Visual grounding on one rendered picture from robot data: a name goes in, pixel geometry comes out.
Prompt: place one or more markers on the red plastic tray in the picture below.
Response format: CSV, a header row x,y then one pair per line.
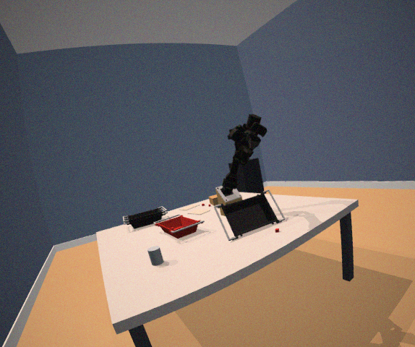
x,y
179,222

